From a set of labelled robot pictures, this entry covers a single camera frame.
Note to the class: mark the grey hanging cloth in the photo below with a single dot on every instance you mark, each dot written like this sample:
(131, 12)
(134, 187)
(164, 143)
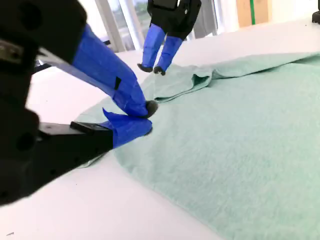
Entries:
(206, 17)

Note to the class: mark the wooden panel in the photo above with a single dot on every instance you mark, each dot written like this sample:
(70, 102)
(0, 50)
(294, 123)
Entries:
(243, 12)

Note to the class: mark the green t-shirt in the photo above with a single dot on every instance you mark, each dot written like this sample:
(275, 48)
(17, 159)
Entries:
(225, 150)

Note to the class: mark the white window frame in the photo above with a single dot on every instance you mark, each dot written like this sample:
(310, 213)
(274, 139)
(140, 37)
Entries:
(112, 25)

